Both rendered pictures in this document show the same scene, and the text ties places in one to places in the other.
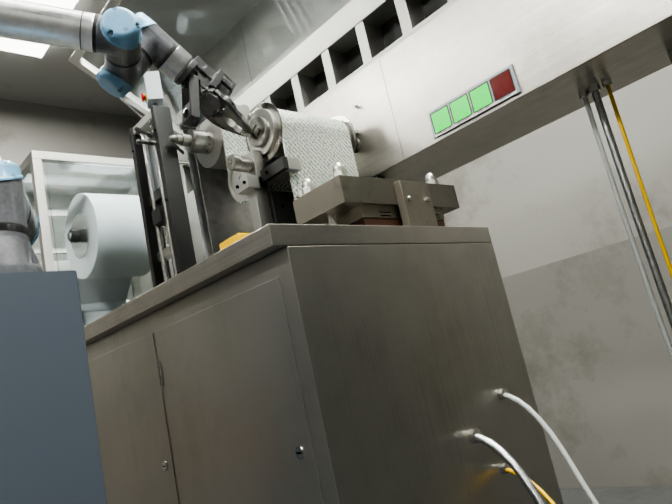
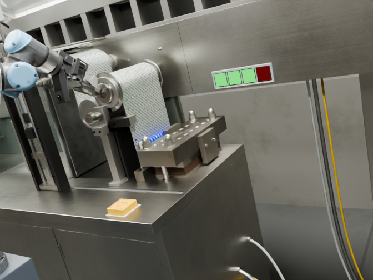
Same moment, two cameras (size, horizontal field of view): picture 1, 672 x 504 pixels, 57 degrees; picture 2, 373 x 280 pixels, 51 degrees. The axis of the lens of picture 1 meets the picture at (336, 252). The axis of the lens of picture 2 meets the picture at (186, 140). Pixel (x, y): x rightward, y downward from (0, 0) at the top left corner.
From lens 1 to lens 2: 0.80 m
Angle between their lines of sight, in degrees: 29
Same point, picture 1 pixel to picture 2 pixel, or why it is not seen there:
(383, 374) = (203, 268)
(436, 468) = not seen: outside the picture
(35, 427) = not seen: outside the picture
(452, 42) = (232, 32)
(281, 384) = not seen: outside the picture
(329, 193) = (165, 158)
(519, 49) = (277, 55)
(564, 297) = (256, 109)
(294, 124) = (128, 87)
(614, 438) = (274, 182)
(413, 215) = (208, 154)
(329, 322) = (181, 259)
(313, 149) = (140, 100)
